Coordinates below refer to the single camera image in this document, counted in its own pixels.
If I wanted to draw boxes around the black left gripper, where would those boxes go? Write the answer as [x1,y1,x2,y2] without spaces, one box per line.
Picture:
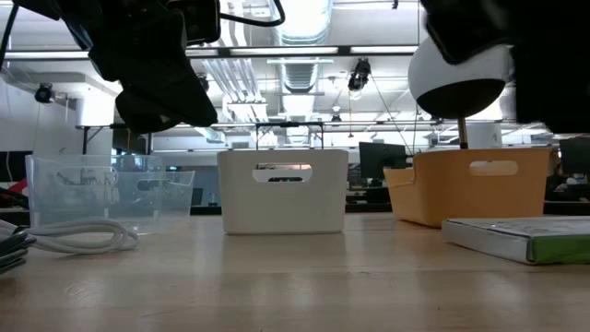
[59,0,222,135]

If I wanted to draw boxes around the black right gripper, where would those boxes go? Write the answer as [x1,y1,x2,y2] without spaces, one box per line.
[419,0,513,65]

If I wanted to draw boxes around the white cable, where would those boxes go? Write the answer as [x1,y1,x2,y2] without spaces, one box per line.
[0,217,141,255]

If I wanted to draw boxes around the grey box green side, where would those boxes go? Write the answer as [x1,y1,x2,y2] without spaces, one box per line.
[441,216,590,267]

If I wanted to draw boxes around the clear plastic bin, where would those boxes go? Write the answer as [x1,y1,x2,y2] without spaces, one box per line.
[25,154,196,234]

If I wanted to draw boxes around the white plastic bin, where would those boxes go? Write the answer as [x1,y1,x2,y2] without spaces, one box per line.
[216,148,350,235]

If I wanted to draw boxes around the orange plastic bin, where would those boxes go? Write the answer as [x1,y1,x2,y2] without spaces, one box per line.
[383,147,552,230]

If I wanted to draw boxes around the black legged background table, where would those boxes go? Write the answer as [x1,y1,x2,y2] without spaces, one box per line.
[76,123,153,156]

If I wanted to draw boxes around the white globe lamp black base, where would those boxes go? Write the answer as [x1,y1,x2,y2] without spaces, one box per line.
[407,36,515,150]

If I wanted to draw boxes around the black computer monitor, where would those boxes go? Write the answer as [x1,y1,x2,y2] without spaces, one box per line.
[359,141,409,181]
[560,136,590,176]
[0,150,33,184]

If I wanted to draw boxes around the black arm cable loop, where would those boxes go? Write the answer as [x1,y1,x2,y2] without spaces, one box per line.
[219,0,286,28]

